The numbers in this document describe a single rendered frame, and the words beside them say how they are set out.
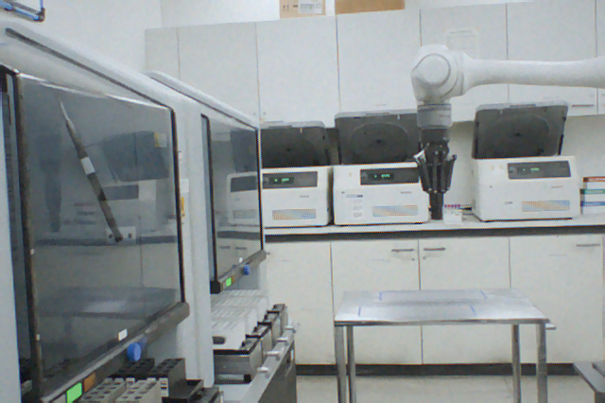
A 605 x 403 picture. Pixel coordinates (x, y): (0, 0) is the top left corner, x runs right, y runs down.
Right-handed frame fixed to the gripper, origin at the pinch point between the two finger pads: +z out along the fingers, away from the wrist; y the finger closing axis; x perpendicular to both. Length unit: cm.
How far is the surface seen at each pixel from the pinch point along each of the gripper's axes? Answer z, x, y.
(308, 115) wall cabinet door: -43, 238, 96
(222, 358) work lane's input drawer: 36, 20, -53
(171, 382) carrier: 30, -10, -76
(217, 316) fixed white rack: 29, 39, -47
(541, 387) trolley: 53, -4, 32
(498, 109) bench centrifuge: -41, 160, 181
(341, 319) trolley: 33.4, 29.2, -12.2
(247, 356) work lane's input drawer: 35, 16, -48
